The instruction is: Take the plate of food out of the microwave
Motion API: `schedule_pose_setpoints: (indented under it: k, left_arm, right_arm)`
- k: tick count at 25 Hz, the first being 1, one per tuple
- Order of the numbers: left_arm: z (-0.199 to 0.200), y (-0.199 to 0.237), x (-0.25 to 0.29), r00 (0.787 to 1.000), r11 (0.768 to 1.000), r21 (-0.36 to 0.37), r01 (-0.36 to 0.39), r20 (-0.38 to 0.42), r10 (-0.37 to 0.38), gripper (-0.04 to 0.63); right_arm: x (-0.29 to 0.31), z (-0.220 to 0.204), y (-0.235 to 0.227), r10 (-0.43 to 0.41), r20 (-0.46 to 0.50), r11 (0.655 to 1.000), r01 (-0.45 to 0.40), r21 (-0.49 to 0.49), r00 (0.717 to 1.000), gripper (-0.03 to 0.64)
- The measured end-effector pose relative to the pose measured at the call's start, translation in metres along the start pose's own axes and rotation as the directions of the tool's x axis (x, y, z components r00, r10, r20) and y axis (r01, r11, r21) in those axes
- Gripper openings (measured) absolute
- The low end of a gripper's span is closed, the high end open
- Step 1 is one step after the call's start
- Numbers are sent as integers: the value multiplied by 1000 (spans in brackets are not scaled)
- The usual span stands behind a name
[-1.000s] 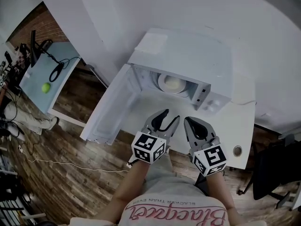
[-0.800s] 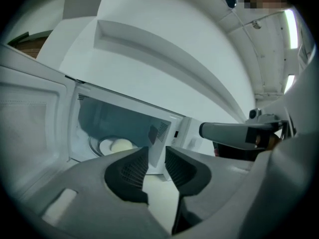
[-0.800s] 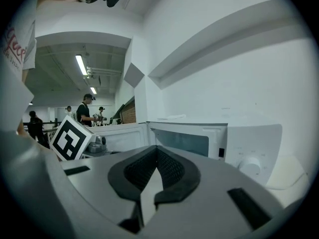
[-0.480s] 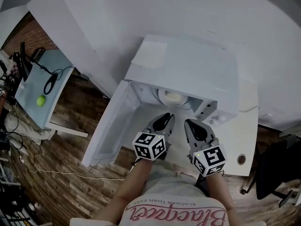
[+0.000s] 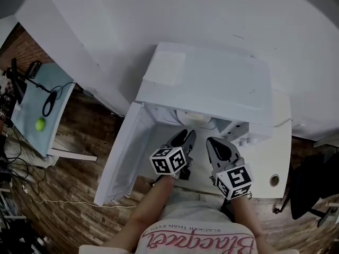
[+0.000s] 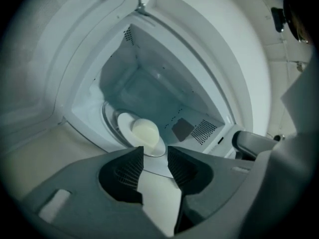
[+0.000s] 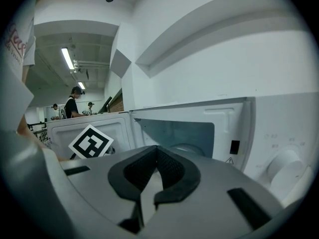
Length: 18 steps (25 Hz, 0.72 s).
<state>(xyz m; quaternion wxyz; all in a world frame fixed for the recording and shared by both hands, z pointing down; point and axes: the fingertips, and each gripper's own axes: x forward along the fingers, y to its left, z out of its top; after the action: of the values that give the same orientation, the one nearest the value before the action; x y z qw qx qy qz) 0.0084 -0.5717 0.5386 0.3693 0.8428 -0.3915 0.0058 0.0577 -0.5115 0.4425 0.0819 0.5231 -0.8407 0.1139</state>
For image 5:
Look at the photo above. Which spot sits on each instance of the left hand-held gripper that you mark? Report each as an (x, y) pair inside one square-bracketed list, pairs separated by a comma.
[(164, 163)]

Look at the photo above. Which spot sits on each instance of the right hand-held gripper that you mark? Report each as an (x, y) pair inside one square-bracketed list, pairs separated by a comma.
[(235, 179)]

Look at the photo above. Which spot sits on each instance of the white round plate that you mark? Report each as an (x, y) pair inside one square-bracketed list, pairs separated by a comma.
[(182, 120)]

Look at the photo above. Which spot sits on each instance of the white microwave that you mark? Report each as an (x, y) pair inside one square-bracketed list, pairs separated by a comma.
[(212, 83)]

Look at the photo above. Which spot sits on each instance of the person's left forearm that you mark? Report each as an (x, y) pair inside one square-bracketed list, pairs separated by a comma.
[(143, 213)]

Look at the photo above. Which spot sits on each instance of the person's right forearm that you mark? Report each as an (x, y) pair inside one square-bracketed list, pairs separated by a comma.
[(243, 213)]

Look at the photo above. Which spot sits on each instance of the person's grey trousers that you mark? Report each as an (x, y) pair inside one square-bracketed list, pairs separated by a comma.
[(196, 197)]

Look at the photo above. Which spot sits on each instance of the white office desk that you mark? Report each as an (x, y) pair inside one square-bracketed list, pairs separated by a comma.
[(275, 155)]

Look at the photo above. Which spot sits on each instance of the person's white printed shirt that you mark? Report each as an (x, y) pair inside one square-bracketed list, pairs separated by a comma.
[(196, 218)]

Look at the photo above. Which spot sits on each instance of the black office chair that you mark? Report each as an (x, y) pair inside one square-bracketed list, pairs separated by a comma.
[(307, 189)]

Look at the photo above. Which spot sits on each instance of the white side table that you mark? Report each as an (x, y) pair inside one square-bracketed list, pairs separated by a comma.
[(327, 141)]

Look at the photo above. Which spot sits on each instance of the black desk lamp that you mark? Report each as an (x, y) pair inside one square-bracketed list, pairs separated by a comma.
[(49, 102)]

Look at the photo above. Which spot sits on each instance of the green ball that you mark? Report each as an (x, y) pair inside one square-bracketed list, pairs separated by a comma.
[(40, 125)]

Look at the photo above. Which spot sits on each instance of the light blue table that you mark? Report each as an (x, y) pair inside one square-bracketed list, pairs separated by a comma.
[(34, 102)]

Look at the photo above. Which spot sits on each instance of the black box device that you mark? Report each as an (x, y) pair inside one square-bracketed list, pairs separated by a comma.
[(33, 70)]

